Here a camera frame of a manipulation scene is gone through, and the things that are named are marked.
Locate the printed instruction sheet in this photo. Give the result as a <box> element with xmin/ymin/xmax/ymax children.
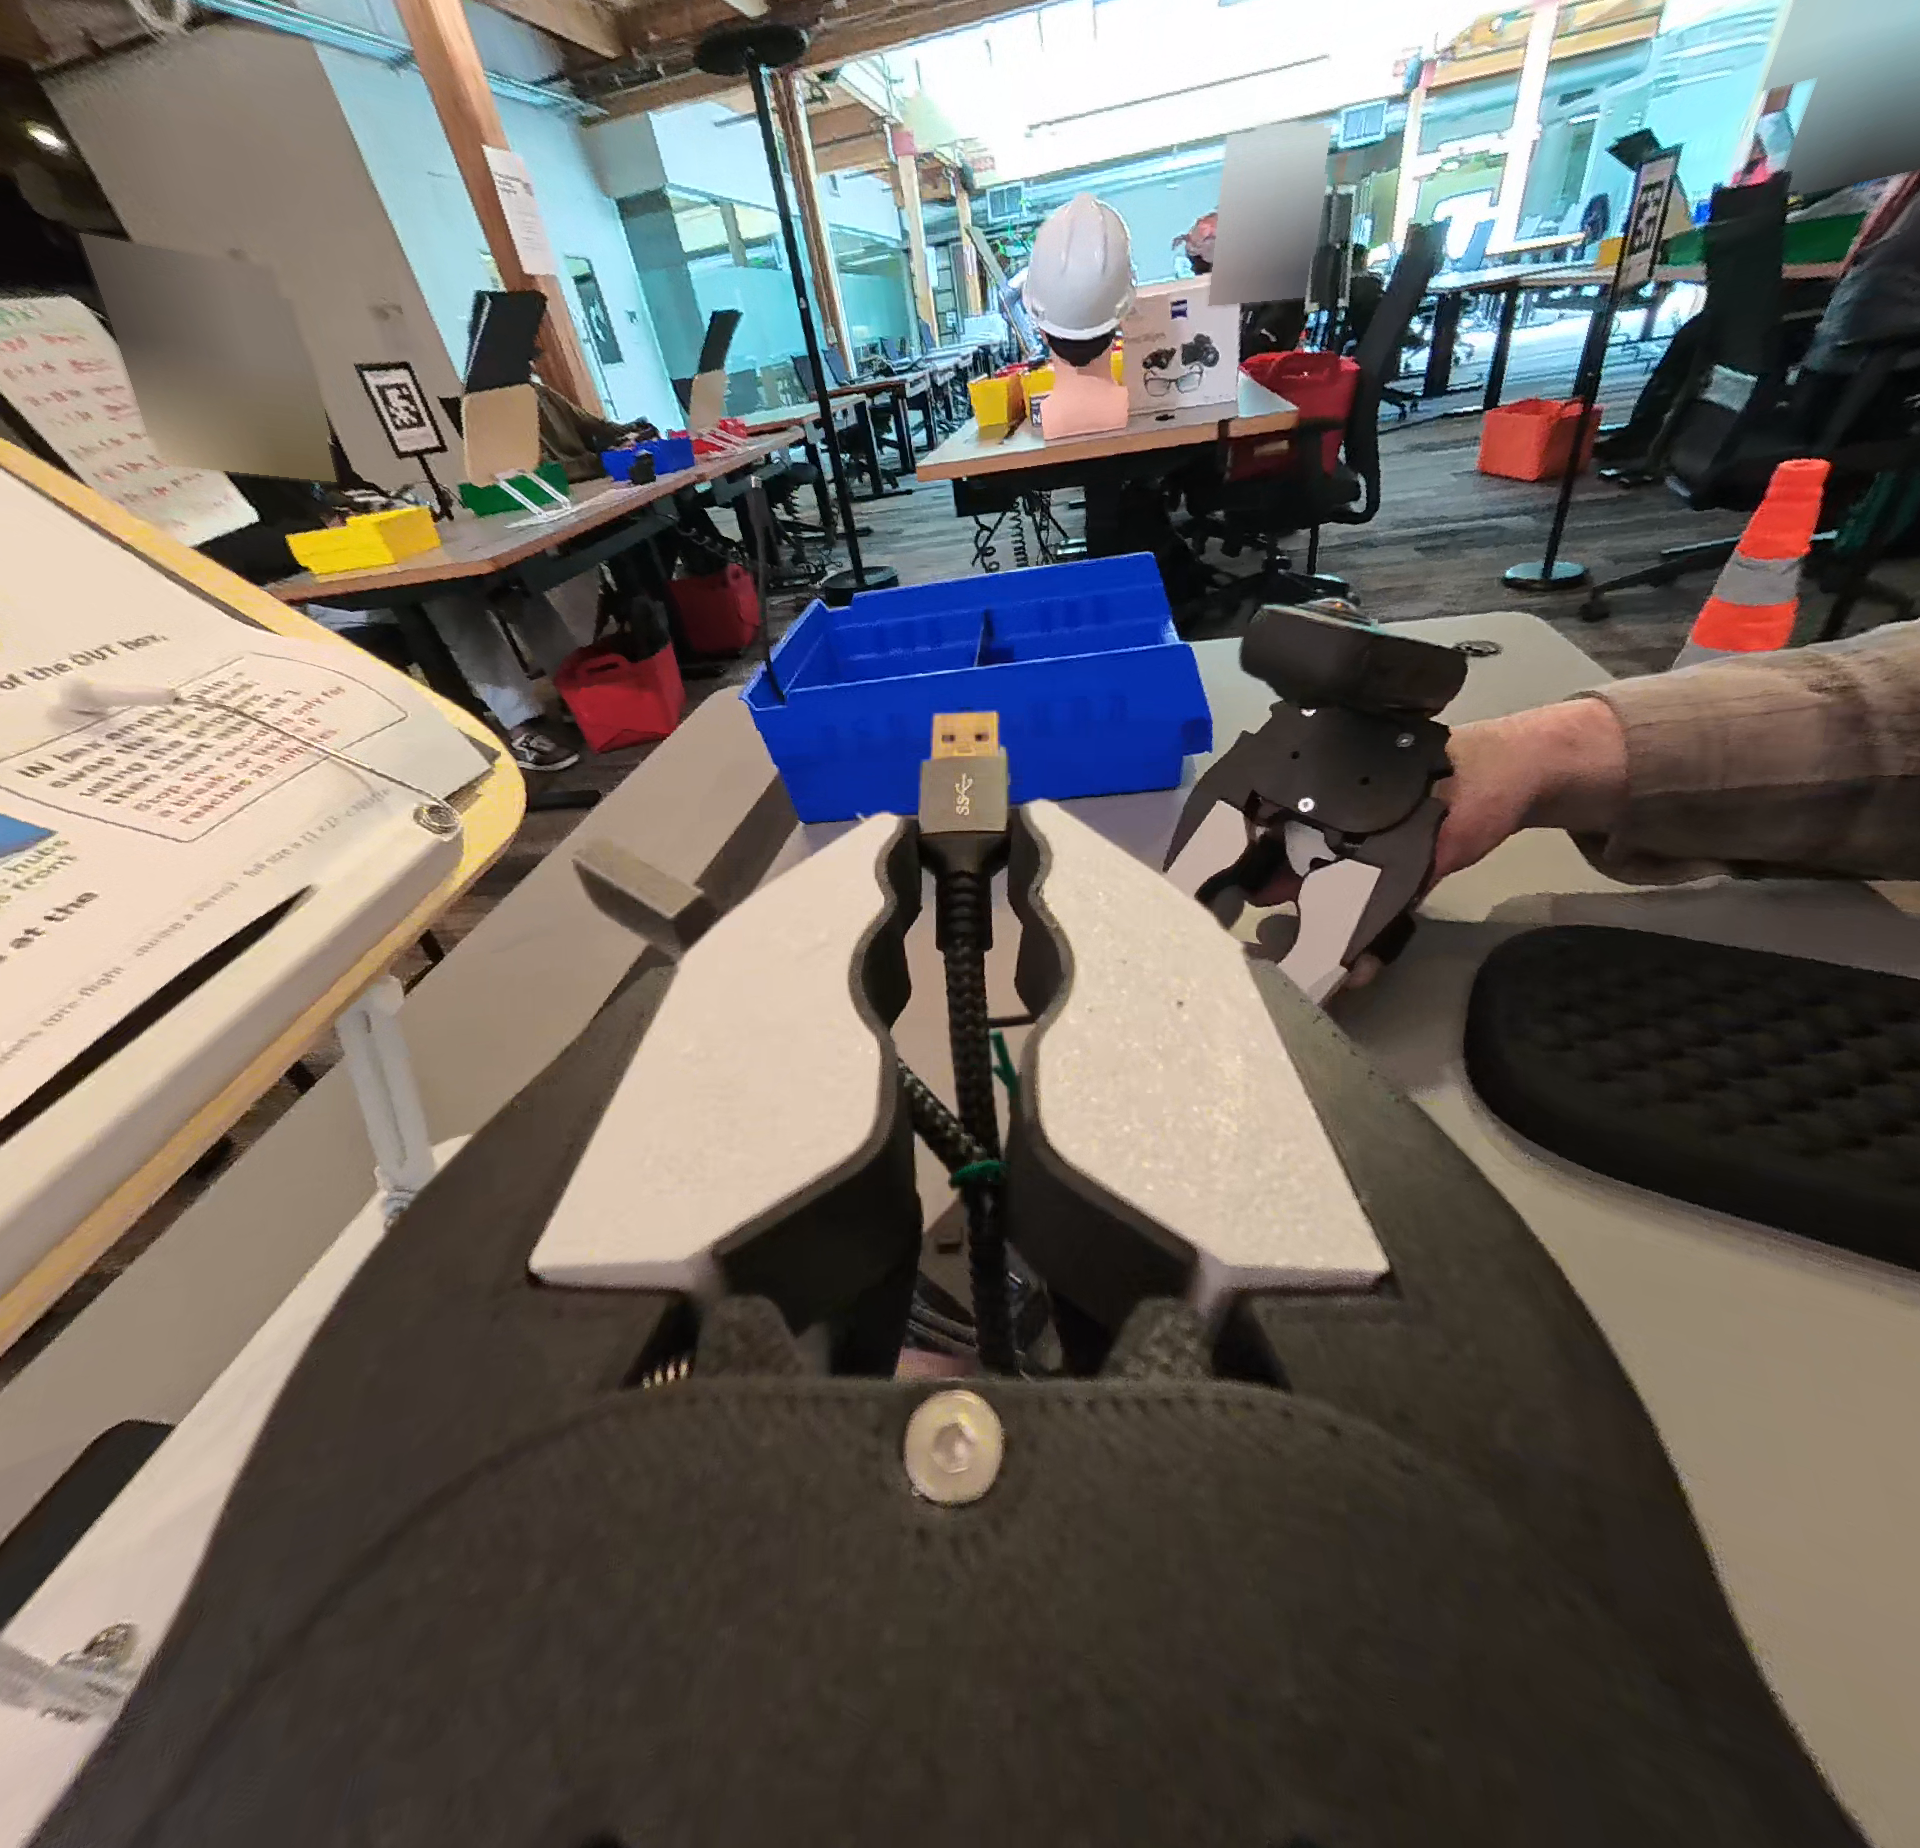
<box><xmin>0</xmin><ymin>470</ymin><xmax>497</xmax><ymax>1129</ymax></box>

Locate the orange plastic bin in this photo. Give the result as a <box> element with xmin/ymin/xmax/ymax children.
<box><xmin>1481</xmin><ymin>402</ymin><xmax>1595</xmax><ymax>488</ymax></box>

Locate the wooden work desk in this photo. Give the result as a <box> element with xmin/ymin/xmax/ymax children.
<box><xmin>286</xmin><ymin>424</ymin><xmax>797</xmax><ymax>716</ymax></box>
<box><xmin>915</xmin><ymin>379</ymin><xmax>1308</xmax><ymax>574</ymax></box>

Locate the blue plastic bin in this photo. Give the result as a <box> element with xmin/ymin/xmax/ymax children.
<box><xmin>747</xmin><ymin>553</ymin><xmax>1218</xmax><ymax>823</ymax></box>

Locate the red plastic bin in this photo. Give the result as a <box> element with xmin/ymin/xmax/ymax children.
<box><xmin>666</xmin><ymin>553</ymin><xmax>765</xmax><ymax>663</ymax></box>
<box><xmin>555</xmin><ymin>634</ymin><xmax>690</xmax><ymax>754</ymax></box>

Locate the mannequin head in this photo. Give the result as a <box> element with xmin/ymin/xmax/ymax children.
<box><xmin>1036</xmin><ymin>335</ymin><xmax>1136</xmax><ymax>440</ymax></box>

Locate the person's right hand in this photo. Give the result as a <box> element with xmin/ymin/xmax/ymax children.
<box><xmin>1347</xmin><ymin>695</ymin><xmax>1647</xmax><ymax>986</ymax></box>

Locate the white printed box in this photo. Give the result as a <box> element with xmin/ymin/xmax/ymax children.
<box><xmin>1122</xmin><ymin>284</ymin><xmax>1248</xmax><ymax>424</ymax></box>

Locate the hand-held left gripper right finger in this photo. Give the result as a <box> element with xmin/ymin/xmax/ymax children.
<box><xmin>1006</xmin><ymin>799</ymin><xmax>1392</xmax><ymax>1347</ymax></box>

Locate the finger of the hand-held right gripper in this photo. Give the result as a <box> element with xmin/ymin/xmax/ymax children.
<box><xmin>1276</xmin><ymin>854</ymin><xmax>1382</xmax><ymax>1003</ymax></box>
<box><xmin>1162</xmin><ymin>799</ymin><xmax>1278</xmax><ymax>926</ymax></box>

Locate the black office chair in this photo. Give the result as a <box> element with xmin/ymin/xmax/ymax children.
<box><xmin>1290</xmin><ymin>214</ymin><xmax>1457</xmax><ymax>605</ymax></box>

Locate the black white marker sign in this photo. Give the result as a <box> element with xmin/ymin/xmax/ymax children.
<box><xmin>356</xmin><ymin>364</ymin><xmax>452</xmax><ymax>470</ymax></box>

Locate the braided usb cable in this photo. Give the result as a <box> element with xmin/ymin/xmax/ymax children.
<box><xmin>886</xmin><ymin>710</ymin><xmax>1043</xmax><ymax>1376</ymax></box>

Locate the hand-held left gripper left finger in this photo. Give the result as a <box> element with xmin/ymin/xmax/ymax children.
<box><xmin>531</xmin><ymin>814</ymin><xmax>920</xmax><ymax>1347</ymax></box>

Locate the orange traffic cone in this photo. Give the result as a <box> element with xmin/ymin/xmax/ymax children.
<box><xmin>1677</xmin><ymin>462</ymin><xmax>1840</xmax><ymax>671</ymax></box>

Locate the black foam wrist rest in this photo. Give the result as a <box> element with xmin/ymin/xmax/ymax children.
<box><xmin>1467</xmin><ymin>924</ymin><xmax>1920</xmax><ymax>1273</ymax></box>

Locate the white hard hat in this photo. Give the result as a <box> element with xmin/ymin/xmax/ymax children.
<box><xmin>1016</xmin><ymin>199</ymin><xmax>1143</xmax><ymax>344</ymax></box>

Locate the handwritten white poster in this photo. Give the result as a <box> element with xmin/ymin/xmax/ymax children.
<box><xmin>0</xmin><ymin>297</ymin><xmax>260</xmax><ymax>550</ymax></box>

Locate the white document stand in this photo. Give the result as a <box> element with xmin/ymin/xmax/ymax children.
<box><xmin>0</xmin><ymin>964</ymin><xmax>452</xmax><ymax>1848</ymax></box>

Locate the yellow plastic bin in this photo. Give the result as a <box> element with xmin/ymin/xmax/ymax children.
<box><xmin>286</xmin><ymin>508</ymin><xmax>447</xmax><ymax>578</ymax></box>

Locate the instruction sheet on stand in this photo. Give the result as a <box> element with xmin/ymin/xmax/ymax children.
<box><xmin>0</xmin><ymin>440</ymin><xmax>530</xmax><ymax>1355</ymax></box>

